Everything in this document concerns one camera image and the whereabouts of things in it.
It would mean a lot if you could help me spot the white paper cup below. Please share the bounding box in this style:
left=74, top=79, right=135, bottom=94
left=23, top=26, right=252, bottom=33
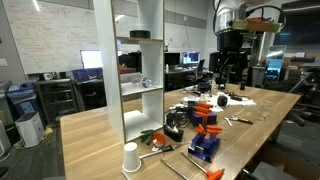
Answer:
left=122, top=142, right=141, bottom=173

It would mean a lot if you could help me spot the long steel T-handle key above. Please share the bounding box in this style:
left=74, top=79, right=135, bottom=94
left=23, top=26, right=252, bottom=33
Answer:
left=160, top=159, right=190, bottom=180

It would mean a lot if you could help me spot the digital caliper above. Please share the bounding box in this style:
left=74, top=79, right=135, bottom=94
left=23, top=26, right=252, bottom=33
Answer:
left=139, top=142, right=190, bottom=160

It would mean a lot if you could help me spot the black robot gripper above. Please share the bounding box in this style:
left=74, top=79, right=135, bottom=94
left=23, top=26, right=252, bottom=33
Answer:
left=213, top=30, right=247, bottom=84

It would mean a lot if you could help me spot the blue storage bin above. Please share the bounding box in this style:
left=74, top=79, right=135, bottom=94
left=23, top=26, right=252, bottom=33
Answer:
left=71, top=68, right=103, bottom=82

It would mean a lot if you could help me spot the lit computer monitor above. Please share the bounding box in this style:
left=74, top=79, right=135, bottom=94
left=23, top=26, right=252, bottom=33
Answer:
left=182, top=52, right=200, bottom=64

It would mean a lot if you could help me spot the clear plastic cup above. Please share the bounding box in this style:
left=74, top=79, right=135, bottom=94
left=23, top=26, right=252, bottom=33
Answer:
left=261, top=101, right=274, bottom=117

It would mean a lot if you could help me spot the blue electronics box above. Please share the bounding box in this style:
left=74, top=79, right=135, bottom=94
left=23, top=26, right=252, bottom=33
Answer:
left=189, top=111, right=217, bottom=127

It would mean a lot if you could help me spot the blue hex key holder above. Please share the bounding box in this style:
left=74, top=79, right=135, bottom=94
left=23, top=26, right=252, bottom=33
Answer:
left=188, top=134, right=220, bottom=163

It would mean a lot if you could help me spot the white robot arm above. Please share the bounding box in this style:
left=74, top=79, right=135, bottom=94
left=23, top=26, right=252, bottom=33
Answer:
left=213, top=0, right=286, bottom=85

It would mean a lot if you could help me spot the black tape dispenser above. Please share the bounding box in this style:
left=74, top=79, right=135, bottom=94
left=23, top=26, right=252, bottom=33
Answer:
left=163, top=124, right=184, bottom=142

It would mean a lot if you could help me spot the orange T-handle hex key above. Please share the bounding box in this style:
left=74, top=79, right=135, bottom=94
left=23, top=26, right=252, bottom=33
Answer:
left=180, top=151, right=225, bottom=180

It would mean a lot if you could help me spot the white wooden shelf unit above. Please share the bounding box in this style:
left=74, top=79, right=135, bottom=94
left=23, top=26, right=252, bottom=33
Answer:
left=93, top=0, right=164, bottom=142

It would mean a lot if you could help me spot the clear plastic bottle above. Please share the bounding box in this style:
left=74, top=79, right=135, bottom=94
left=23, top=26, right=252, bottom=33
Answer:
left=131, top=76, right=157, bottom=88

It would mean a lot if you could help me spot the black metal cabinet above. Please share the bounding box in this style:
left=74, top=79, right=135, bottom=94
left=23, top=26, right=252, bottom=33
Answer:
left=36, top=79, right=78, bottom=126

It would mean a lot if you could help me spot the blue recycling bin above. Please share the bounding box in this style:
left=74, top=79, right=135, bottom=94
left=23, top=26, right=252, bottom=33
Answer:
left=7, top=82, right=43, bottom=118

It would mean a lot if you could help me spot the black round speaker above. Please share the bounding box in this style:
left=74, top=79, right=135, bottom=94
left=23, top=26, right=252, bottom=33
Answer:
left=217, top=95, right=228, bottom=107

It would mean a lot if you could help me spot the black round disc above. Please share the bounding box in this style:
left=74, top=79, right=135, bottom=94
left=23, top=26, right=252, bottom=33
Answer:
left=129, top=30, right=151, bottom=39

